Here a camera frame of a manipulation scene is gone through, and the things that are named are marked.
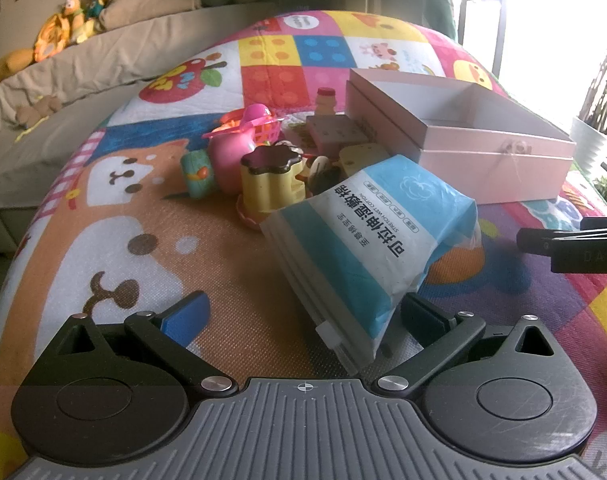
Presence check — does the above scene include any pink cardboard box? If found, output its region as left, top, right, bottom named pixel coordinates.
left=344, top=67, right=577, bottom=206

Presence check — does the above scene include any yellow toy cheese block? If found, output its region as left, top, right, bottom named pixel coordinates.
left=339, top=142, right=388, bottom=179

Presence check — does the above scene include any orange toy bowl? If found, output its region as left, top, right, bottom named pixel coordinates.
left=219, top=112, right=250, bottom=132

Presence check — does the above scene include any yellow toy bottle red cap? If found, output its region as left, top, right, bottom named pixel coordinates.
left=315, top=87, right=339, bottom=117

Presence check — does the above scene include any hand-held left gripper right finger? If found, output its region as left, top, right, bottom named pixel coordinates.
left=376, top=292, right=577, bottom=403

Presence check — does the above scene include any small brown teddy bear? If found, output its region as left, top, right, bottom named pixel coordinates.
left=16, top=95, right=64, bottom=129

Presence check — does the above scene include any pink toy strainer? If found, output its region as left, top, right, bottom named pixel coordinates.
left=203, top=103, right=275, bottom=140

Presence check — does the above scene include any brown wooden toy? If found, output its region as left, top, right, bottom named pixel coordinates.
left=303, top=156, right=342, bottom=196

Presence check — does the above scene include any green toy can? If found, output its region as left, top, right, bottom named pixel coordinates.
left=180, top=149, right=219, bottom=201

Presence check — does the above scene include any white plant pot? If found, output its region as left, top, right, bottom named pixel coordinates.
left=568, top=116, right=607, bottom=179

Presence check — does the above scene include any beige pillow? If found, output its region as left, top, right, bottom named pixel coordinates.
left=99, top=0, right=204, bottom=31

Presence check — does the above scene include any dry branch plant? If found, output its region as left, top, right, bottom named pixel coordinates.
left=578, top=35, right=607, bottom=132

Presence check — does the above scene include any green curtain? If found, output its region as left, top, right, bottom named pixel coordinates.
left=423, top=0, right=457, bottom=41

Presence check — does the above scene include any grey covered sofa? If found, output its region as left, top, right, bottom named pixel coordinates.
left=0, top=0, right=284, bottom=241

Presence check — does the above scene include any blue white wet wipes packet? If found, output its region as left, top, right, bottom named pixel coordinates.
left=260, top=154, right=484, bottom=365

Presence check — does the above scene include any pink toy basket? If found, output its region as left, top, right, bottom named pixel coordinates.
left=253, top=117, right=287, bottom=149

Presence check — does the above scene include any yellow flower-shaped toy cup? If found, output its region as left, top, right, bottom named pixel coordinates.
left=236, top=144, right=309, bottom=232

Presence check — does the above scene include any beige wooden toy block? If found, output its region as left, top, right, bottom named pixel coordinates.
left=305, top=114, right=369, bottom=153

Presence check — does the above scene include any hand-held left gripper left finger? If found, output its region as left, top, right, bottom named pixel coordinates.
left=33, top=291, right=239, bottom=402

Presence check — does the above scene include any colourful printed play mat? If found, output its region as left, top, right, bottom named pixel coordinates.
left=0, top=10, right=607, bottom=480

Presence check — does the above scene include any yellow long plush toy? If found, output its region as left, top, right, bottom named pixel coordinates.
left=0, top=47, right=37, bottom=89

